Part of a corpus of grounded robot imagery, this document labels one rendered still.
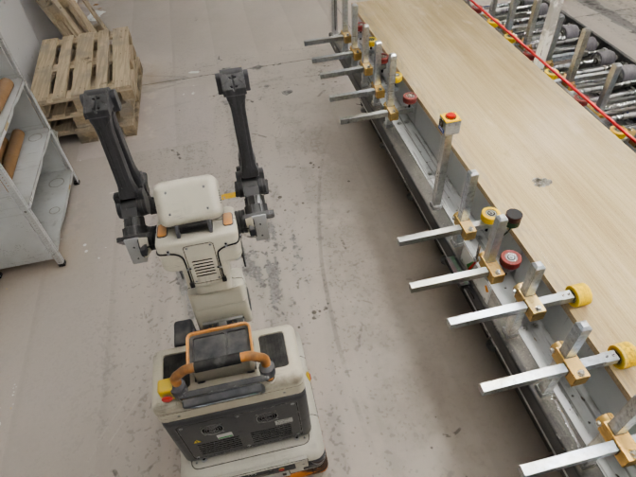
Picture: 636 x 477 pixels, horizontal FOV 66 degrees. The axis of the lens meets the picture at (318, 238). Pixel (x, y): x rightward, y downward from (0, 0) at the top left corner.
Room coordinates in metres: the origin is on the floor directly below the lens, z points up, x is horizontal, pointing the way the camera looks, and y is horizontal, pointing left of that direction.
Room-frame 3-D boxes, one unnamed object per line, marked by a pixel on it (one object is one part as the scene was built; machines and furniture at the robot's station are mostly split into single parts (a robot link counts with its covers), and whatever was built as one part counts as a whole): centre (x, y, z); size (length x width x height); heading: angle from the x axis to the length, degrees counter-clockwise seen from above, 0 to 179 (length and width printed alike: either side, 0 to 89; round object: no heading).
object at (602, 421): (0.49, -0.82, 0.95); 0.14 x 0.06 x 0.05; 10
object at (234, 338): (0.92, 0.37, 0.87); 0.23 x 0.15 x 0.11; 99
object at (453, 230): (1.45, -0.56, 0.84); 0.43 x 0.03 x 0.04; 100
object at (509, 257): (1.23, -0.76, 0.85); 0.08 x 0.08 x 0.11
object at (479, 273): (1.19, -0.56, 0.84); 0.43 x 0.03 x 0.04; 100
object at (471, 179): (1.50, -0.64, 0.89); 0.04 x 0.04 x 0.48; 10
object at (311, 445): (1.03, 0.39, 0.16); 0.67 x 0.64 x 0.25; 9
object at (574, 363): (0.74, -0.77, 0.95); 0.14 x 0.06 x 0.05; 10
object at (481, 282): (1.28, -0.66, 0.75); 0.26 x 0.01 x 0.10; 10
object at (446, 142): (1.76, -0.60, 0.93); 0.05 x 0.05 x 0.45; 10
